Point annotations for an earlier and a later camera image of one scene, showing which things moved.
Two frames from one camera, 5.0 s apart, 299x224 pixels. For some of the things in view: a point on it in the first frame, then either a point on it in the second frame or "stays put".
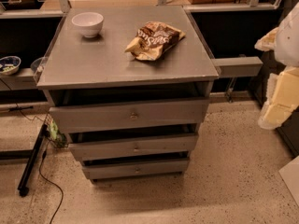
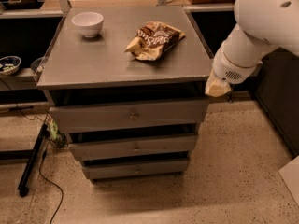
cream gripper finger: (282, 97) to (228, 73)
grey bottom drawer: (101, 172) stays put
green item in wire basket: (56, 134) stays put
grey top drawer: (129, 115) stays put
